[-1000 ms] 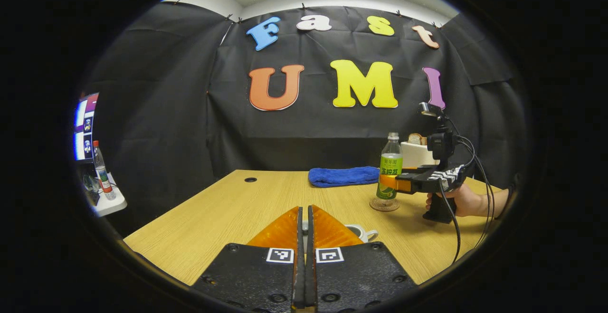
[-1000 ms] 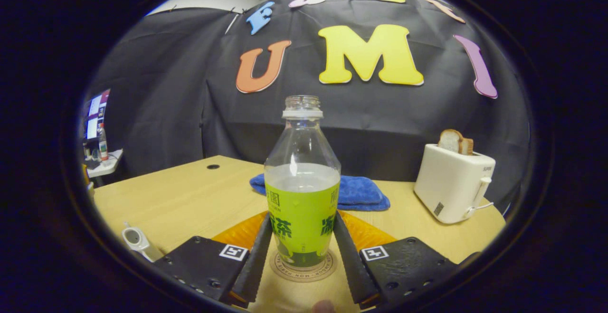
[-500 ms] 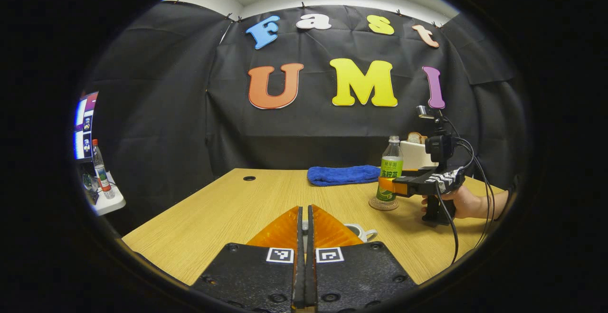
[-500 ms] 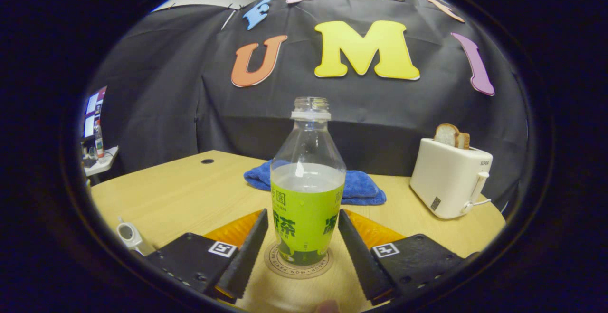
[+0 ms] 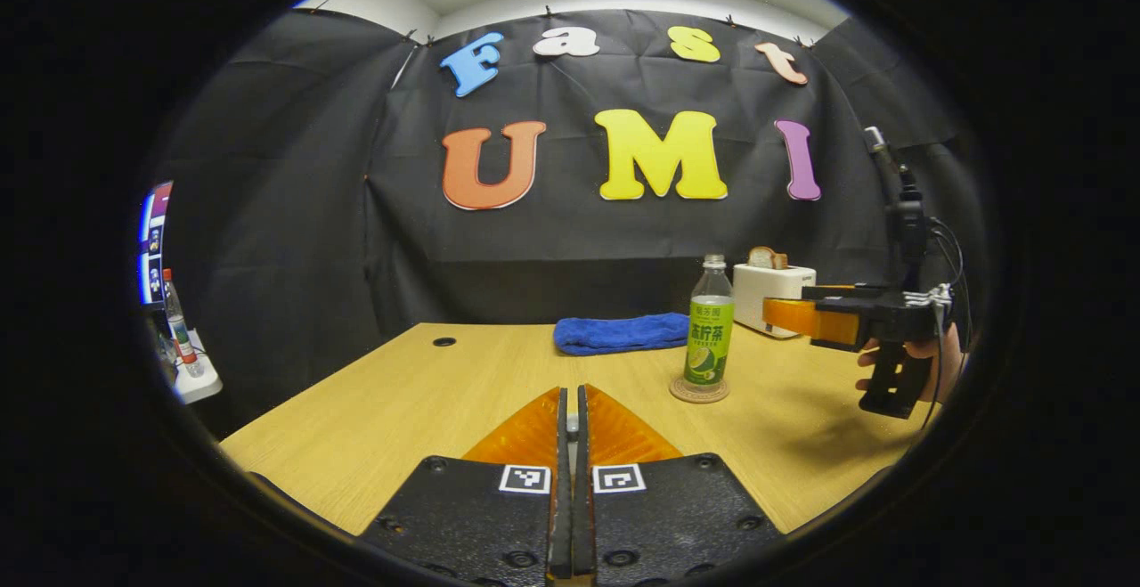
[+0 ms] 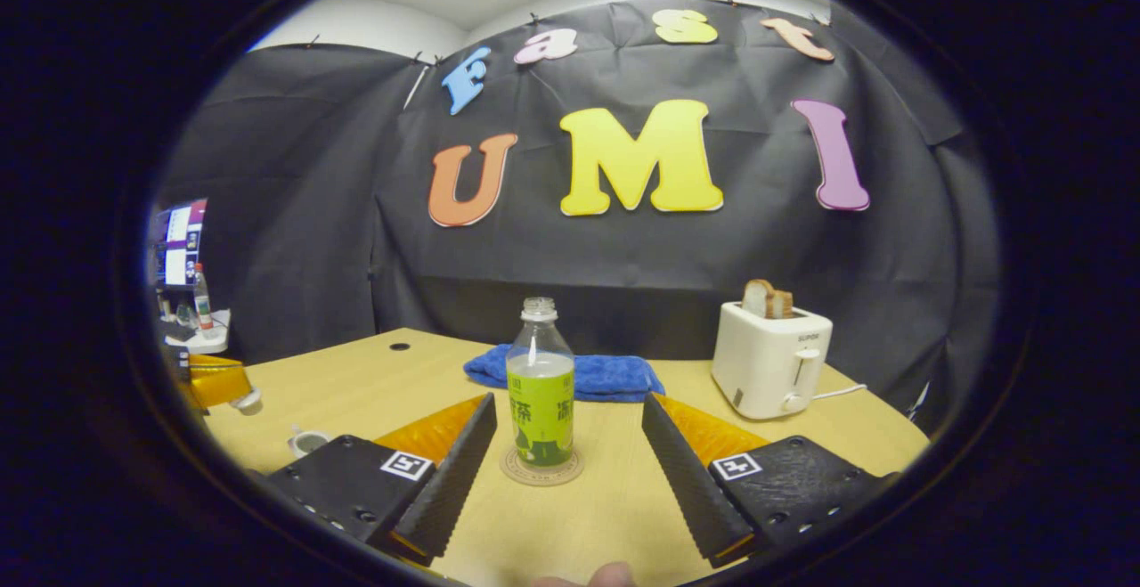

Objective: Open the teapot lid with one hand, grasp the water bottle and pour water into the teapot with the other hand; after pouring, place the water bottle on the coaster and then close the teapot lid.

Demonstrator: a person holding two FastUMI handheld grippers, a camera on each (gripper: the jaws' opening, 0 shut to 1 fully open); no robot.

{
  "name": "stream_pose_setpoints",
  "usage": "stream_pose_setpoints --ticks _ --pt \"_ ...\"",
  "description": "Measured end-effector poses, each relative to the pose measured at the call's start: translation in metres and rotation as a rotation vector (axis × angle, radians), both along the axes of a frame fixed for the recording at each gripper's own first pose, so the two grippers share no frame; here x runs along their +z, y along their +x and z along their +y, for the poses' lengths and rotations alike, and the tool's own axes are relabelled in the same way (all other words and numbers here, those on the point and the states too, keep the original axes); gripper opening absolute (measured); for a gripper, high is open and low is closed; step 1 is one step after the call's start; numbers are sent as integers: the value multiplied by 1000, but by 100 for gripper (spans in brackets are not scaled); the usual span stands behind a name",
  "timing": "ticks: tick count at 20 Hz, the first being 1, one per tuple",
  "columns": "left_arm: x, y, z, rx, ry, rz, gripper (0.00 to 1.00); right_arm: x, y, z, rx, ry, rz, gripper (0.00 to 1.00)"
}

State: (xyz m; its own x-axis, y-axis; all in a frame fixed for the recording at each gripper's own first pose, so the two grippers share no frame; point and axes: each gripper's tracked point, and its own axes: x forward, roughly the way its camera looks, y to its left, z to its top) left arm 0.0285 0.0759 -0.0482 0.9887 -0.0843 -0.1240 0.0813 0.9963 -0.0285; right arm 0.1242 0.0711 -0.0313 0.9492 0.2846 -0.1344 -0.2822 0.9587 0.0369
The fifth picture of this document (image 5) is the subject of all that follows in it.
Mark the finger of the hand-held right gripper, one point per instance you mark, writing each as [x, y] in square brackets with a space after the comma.
[837, 305]
[846, 292]

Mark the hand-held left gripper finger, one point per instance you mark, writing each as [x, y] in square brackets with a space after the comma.
[582, 516]
[559, 516]

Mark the white teacup lid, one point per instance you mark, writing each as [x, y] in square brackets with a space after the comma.
[573, 427]

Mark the green label water bottle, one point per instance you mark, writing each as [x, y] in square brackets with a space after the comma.
[709, 338]

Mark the round wooden coaster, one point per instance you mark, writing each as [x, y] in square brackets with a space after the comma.
[699, 394]

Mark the red cap plastic bottle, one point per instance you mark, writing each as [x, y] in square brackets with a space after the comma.
[181, 333]

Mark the white toaster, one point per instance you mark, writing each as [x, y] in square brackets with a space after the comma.
[770, 297]

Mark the bread slice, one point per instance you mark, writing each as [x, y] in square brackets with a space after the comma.
[766, 258]

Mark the blue towel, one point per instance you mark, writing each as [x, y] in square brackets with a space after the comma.
[619, 335]

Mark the black backdrop cloth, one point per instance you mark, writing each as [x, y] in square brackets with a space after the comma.
[552, 248]

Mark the white side table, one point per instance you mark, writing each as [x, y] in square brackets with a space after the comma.
[200, 385]

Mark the computer monitor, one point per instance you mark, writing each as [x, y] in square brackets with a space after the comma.
[153, 248]

